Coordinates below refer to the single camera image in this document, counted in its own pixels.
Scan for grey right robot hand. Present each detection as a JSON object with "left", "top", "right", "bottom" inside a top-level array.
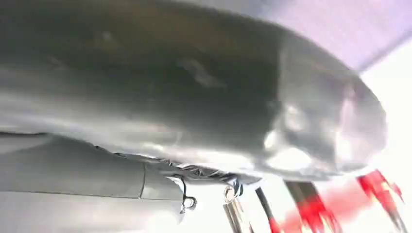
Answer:
[{"left": 0, "top": 0, "right": 388, "bottom": 233}]

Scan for red barrier belt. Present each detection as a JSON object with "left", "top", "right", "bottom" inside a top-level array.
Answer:
[{"left": 270, "top": 169, "right": 407, "bottom": 233}]

